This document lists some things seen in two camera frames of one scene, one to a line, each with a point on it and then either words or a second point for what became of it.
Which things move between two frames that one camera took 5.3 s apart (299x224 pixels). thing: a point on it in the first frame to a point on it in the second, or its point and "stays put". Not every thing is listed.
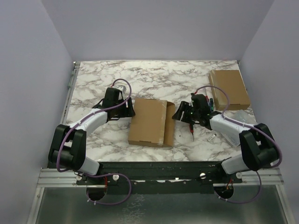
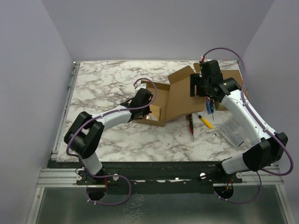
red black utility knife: [191, 129] stays put
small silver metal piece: [211, 137] stays put
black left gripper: [128, 112] to [146, 111]
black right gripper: [184, 111] to [194, 84]
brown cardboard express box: [152, 122] to [174, 99]
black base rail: [164, 177] stays put
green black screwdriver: [211, 101] stays put
